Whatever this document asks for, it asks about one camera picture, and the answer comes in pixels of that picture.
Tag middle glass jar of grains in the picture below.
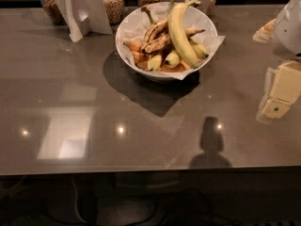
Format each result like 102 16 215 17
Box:
103 0 124 25

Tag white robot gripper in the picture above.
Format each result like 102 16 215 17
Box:
261 0 301 119

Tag far right glass jar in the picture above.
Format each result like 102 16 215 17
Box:
206 0 216 16

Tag long yellow banana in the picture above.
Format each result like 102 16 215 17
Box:
167 0 201 69

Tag small yellow banana left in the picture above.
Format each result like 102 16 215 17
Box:
148 53 162 71

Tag lower brown spotted banana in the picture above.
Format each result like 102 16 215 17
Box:
141 27 204 55

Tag white paper bowl liner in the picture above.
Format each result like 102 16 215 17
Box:
116 1 226 81

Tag upper brown spotted banana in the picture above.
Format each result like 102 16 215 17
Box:
140 5 167 47

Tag small yellow banana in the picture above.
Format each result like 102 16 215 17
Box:
189 39 209 59
148 53 162 71
165 49 181 68

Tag white folded card stand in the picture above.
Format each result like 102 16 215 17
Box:
55 0 112 42

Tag orange fruit pieces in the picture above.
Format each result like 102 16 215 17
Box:
124 41 190 73

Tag left glass jar of nuts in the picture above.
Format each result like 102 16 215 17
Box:
40 0 66 25

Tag brown spotted banana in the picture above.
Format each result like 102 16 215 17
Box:
141 27 204 55
140 5 167 47

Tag white ceramic bowl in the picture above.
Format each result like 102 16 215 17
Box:
115 1 219 82

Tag small yellow banana middle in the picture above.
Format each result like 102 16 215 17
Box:
165 49 181 68

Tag small yellow banana right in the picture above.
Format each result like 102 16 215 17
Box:
189 39 209 59

